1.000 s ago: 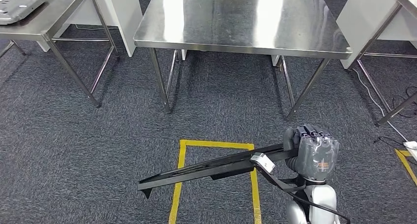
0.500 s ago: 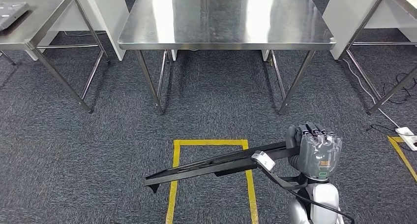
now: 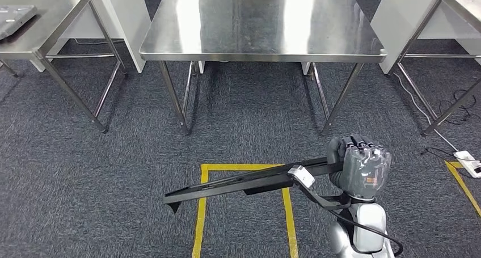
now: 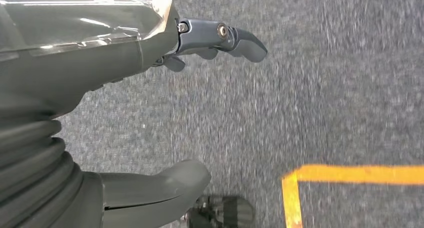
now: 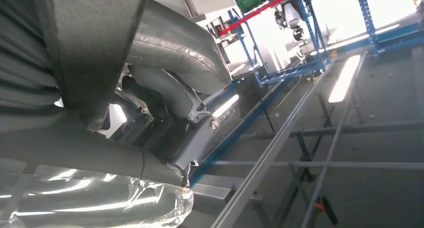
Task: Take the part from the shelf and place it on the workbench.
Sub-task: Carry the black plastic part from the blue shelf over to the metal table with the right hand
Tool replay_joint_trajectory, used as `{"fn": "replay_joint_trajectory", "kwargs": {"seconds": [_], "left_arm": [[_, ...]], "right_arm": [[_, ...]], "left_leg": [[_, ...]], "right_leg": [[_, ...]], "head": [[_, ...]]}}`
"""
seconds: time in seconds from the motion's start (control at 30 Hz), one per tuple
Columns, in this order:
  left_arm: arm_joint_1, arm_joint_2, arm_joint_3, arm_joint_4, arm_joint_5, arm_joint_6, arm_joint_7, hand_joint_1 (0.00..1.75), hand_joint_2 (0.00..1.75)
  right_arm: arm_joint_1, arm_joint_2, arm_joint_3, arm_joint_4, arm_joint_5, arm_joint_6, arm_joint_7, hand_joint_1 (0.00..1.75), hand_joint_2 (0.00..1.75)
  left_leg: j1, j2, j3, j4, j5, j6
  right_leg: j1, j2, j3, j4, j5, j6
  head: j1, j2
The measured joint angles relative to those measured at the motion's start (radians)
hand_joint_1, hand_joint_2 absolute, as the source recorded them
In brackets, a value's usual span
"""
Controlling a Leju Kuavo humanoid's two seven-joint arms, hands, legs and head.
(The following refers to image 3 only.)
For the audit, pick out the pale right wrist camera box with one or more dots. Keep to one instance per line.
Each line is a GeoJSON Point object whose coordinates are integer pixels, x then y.
{"type": "Point", "coordinates": [301, 176]}

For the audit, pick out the stainless steel table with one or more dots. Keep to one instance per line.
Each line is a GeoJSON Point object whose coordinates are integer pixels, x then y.
{"type": "Point", "coordinates": [458, 1]}
{"type": "Point", "coordinates": [49, 34]}

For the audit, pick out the yellow floor tape square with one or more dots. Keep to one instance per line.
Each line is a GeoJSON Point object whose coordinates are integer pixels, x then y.
{"type": "Point", "coordinates": [466, 190]}
{"type": "Point", "coordinates": [201, 211]}

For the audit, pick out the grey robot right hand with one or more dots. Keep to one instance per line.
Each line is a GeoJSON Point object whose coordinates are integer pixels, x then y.
{"type": "Point", "coordinates": [364, 170]}

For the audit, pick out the flat grey tray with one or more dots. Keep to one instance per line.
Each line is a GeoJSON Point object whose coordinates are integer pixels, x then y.
{"type": "Point", "coordinates": [15, 21]}

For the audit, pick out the white cabinet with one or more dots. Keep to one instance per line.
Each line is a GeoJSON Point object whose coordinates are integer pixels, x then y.
{"type": "Point", "coordinates": [127, 23]}
{"type": "Point", "coordinates": [398, 23]}

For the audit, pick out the white power strip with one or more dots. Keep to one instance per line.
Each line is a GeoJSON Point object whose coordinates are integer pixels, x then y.
{"type": "Point", "coordinates": [468, 164]}

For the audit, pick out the stainless steel workbench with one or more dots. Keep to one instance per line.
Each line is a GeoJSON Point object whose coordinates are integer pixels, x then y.
{"type": "Point", "coordinates": [263, 23]}

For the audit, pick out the long black plastic panel part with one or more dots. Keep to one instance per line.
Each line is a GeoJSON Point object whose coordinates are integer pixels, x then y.
{"type": "Point", "coordinates": [225, 188]}

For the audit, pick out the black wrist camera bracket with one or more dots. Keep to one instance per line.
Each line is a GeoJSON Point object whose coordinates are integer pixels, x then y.
{"type": "Point", "coordinates": [327, 203]}

